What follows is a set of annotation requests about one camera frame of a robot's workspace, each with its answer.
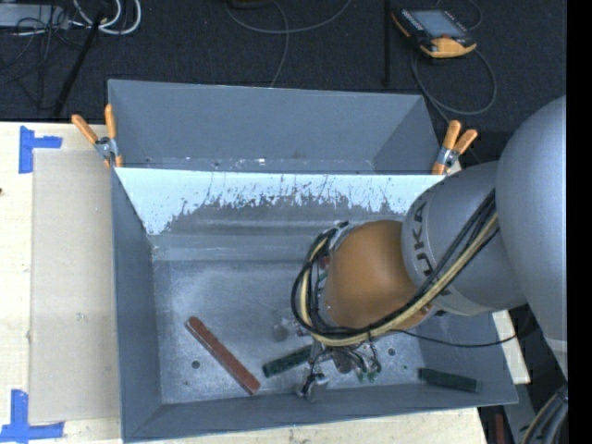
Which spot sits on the red-brown flat block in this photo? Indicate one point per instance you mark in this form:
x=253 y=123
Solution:
x=222 y=354

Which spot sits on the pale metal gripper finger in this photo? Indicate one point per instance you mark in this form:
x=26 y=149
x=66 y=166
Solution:
x=311 y=393
x=317 y=380

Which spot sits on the pale flat board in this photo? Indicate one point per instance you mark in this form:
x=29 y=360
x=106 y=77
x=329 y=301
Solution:
x=69 y=285

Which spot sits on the dark green flat block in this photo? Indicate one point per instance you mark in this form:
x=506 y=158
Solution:
x=447 y=380
x=287 y=361

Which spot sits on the grey metal bin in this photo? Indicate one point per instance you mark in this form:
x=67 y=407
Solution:
x=222 y=294

